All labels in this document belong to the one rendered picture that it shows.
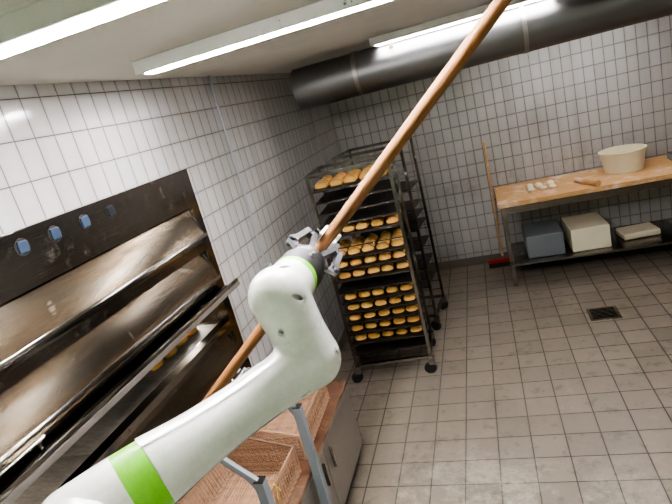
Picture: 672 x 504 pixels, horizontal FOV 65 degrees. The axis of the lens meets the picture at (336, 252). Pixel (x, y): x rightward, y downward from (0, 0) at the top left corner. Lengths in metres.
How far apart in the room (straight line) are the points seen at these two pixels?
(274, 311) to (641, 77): 5.72
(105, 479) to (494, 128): 5.67
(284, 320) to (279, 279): 0.07
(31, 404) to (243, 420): 1.35
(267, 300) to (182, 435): 0.24
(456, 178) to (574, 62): 1.66
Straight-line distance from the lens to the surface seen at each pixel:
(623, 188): 5.61
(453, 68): 1.13
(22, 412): 2.13
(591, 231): 5.77
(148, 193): 2.78
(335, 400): 3.25
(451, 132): 6.15
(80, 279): 2.36
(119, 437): 2.46
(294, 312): 0.88
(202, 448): 0.87
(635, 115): 6.36
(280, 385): 0.90
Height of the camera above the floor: 2.26
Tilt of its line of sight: 16 degrees down
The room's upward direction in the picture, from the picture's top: 15 degrees counter-clockwise
